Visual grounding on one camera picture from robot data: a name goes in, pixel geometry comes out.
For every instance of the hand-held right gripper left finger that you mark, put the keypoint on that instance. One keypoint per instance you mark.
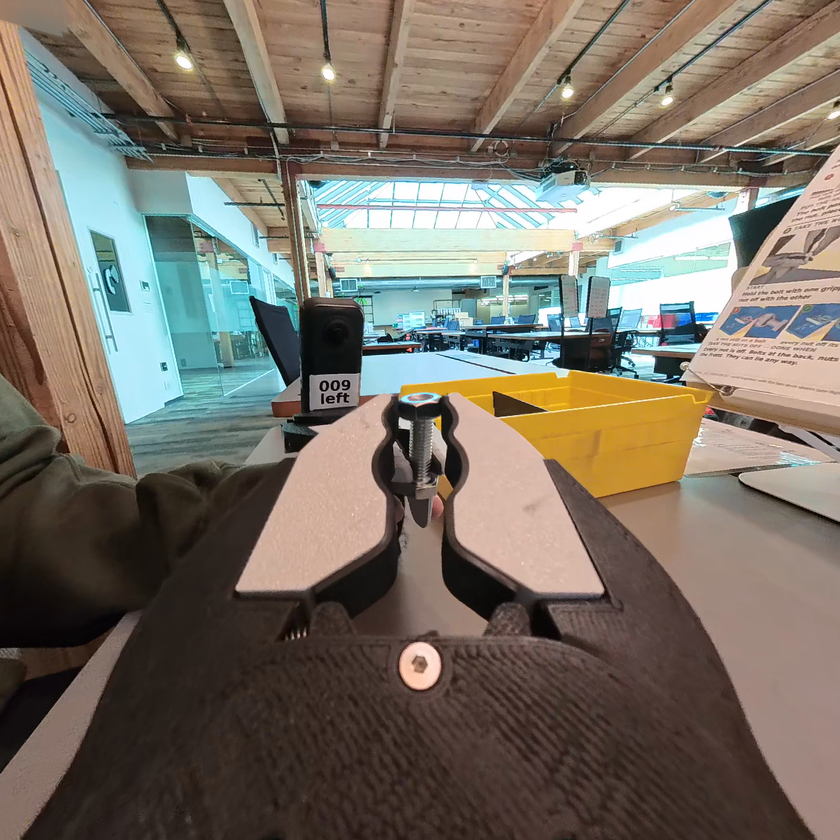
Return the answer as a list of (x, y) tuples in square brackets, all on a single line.
[(315, 525)]

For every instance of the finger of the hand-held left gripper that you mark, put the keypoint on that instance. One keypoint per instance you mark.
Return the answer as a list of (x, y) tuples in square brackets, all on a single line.
[(421, 512)]

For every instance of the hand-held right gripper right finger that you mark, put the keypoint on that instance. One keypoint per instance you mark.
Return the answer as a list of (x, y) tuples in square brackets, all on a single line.
[(518, 525)]

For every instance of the silver hex nut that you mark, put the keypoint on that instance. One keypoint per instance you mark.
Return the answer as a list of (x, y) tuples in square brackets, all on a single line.
[(426, 487)]

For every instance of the silver hex bolt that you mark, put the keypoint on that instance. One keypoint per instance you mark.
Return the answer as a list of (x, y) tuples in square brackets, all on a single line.
[(421, 446)]

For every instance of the person's left forearm green sleeve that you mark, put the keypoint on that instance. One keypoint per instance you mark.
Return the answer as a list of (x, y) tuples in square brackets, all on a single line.
[(98, 525)]

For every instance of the grey desk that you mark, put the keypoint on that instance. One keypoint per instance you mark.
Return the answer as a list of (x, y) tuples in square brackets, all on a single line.
[(722, 623)]

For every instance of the large yellow plastic bin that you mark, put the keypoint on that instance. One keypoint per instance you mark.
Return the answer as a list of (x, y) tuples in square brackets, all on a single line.
[(623, 433)]

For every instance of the glass partition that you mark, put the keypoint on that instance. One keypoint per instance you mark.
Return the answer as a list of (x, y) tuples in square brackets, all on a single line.
[(190, 295)]

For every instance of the dark door sign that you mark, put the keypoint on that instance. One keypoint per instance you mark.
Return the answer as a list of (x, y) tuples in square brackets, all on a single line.
[(110, 272)]

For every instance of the laminated paper sheet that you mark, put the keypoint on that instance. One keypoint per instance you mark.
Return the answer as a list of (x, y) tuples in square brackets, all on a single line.
[(735, 449)]

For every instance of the sheet on stand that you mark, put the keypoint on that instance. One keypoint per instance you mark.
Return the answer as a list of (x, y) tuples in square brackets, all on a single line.
[(598, 295), (568, 295)]

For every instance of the white ceiling projector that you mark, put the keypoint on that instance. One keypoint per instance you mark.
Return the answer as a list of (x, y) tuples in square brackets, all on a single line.
[(561, 180)]

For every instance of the white document stand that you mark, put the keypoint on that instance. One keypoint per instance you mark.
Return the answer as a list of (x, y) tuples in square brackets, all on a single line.
[(800, 492)]

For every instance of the illustrated instruction sheet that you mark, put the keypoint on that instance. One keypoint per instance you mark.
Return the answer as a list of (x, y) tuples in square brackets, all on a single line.
[(787, 295)]

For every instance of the black panel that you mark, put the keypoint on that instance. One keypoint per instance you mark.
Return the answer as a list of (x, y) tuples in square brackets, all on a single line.
[(761, 229)]

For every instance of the wooden post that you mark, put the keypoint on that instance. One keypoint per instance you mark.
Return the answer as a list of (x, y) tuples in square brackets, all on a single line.
[(46, 262)]

